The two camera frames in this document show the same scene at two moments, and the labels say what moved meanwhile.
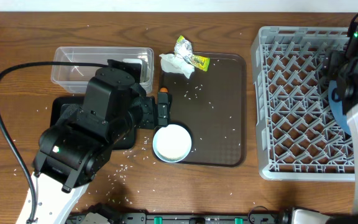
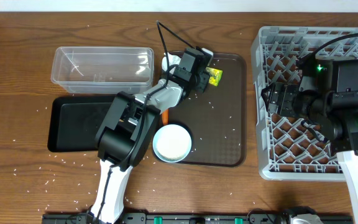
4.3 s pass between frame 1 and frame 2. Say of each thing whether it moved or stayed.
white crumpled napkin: stayed
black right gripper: moved
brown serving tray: stayed
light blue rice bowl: stayed
